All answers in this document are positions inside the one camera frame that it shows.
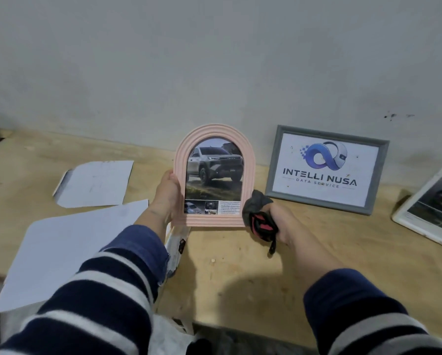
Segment person's right hand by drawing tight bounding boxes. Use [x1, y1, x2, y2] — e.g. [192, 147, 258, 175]
[261, 201, 300, 245]

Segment person's left hand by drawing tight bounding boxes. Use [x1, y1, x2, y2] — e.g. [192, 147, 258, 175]
[147, 170, 183, 233]

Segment black cleaning cloth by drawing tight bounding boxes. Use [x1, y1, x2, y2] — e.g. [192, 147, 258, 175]
[242, 189, 280, 255]

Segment pink arched photo frame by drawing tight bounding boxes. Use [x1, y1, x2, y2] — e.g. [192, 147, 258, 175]
[173, 124, 256, 228]

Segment cut brochure pages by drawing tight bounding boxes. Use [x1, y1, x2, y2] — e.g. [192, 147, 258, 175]
[163, 222, 191, 279]

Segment grey rectangular photo frame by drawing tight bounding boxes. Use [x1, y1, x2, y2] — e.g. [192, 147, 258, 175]
[265, 124, 390, 216]

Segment double-sided arched brochure picture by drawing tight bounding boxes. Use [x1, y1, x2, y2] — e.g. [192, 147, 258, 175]
[184, 137, 245, 215]

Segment white cut paper sheet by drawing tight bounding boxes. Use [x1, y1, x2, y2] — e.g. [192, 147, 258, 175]
[52, 160, 134, 209]

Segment large white paper sheet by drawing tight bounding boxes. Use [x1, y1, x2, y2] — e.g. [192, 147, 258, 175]
[0, 199, 150, 315]

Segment white rectangular photo frame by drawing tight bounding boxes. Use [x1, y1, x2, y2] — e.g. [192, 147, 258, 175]
[391, 155, 442, 252]

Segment person's right forearm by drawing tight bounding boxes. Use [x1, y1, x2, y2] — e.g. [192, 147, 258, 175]
[280, 229, 442, 355]

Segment person's left forearm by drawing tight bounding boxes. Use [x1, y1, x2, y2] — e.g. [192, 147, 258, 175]
[0, 210, 170, 355]

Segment person's black shoe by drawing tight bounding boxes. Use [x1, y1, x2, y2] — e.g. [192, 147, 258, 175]
[195, 338, 214, 355]

